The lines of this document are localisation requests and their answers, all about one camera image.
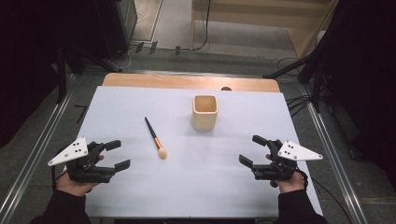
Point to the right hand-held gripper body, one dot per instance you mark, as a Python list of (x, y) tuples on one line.
[(280, 169)]

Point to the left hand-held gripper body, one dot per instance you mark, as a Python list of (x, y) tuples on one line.
[(81, 169)]

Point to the beige square cup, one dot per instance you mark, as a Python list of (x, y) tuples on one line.
[(204, 119)]

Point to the person's right hand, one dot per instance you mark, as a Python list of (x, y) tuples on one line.
[(292, 185)]

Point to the person's left hand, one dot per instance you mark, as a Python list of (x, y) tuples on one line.
[(73, 187)]

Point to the small black angle bar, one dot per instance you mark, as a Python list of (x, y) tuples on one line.
[(82, 113)]

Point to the white board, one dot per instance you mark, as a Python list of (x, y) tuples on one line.
[(193, 180)]

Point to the dark round disc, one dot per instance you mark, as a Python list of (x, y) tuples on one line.
[(226, 89)]

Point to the black stand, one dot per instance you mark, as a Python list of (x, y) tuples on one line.
[(61, 81), (317, 90)]

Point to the wooden table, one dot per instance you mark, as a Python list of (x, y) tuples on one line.
[(174, 82)]

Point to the black cabinet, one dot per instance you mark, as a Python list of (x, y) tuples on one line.
[(118, 28)]

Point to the light wooden furniture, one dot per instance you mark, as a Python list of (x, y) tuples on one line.
[(249, 18)]

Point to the metal floor rail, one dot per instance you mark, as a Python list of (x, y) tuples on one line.
[(37, 152), (336, 161)]

